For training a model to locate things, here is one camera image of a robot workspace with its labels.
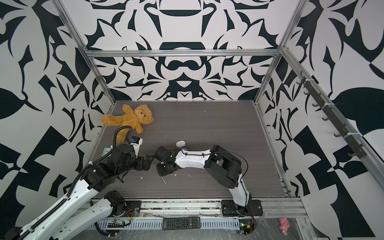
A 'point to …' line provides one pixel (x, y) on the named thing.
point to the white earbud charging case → (180, 143)
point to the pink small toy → (284, 225)
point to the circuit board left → (116, 223)
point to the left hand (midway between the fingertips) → (146, 153)
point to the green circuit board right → (246, 226)
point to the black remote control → (175, 223)
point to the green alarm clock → (106, 150)
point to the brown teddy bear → (142, 115)
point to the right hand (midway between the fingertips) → (160, 172)
